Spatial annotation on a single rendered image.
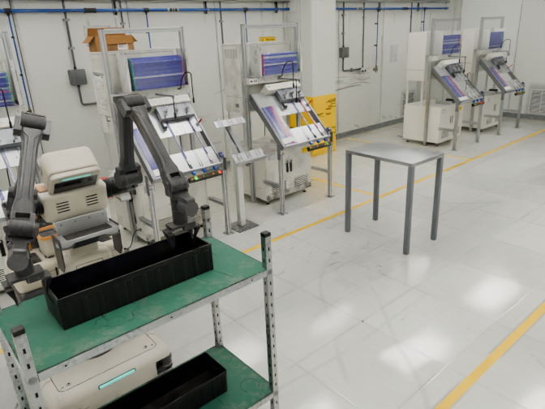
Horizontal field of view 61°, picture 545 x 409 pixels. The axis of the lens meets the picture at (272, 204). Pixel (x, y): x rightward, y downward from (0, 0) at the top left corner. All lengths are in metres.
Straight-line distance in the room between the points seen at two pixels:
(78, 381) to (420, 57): 6.63
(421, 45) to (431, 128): 1.28
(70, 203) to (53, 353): 0.79
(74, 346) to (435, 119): 6.81
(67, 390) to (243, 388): 0.85
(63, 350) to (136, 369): 1.04
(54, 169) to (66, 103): 3.60
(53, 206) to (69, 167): 0.19
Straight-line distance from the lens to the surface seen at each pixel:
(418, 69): 7.81
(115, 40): 4.56
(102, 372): 2.56
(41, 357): 1.57
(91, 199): 2.18
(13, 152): 3.88
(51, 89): 5.59
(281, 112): 5.02
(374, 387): 2.72
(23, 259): 1.52
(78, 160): 2.10
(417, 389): 2.75
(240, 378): 2.23
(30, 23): 5.55
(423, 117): 7.83
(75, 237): 2.12
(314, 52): 6.94
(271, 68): 5.09
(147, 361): 2.58
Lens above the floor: 1.81
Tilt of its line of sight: 20 degrees down
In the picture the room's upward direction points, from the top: 3 degrees counter-clockwise
